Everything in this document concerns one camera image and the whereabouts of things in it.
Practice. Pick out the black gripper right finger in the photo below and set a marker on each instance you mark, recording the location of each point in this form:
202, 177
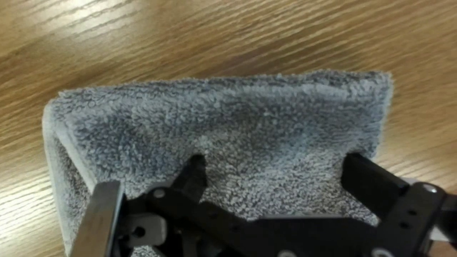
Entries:
376, 187

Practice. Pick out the grey terry cloth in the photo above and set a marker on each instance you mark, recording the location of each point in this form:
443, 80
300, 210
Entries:
229, 137

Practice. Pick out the gripper left finger with silver pad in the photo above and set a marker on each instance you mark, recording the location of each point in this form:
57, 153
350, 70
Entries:
100, 218

